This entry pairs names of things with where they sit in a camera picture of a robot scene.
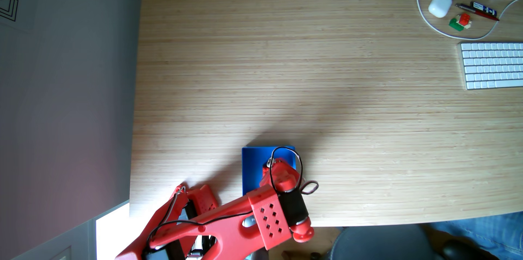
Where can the blue plastic bin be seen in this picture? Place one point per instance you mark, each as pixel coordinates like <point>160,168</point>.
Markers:
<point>253,168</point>

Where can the small green lego brick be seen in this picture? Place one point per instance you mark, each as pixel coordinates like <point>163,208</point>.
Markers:
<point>455,25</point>

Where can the small red lego brick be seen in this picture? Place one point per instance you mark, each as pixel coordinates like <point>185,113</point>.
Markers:
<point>464,19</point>

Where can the black office chair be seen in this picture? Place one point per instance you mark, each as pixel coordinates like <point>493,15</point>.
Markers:
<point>380,243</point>

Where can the person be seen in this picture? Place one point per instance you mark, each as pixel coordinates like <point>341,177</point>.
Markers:
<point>490,231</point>

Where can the white earbuds case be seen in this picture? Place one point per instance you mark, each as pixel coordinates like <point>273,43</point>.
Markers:
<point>440,5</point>

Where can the white keyboard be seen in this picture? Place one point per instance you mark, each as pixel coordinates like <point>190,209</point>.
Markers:
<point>494,66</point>

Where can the red pen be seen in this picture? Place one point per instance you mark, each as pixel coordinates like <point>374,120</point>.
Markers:
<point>478,12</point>

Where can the small blue white stick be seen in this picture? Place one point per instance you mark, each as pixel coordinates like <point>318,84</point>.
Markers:
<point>484,8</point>

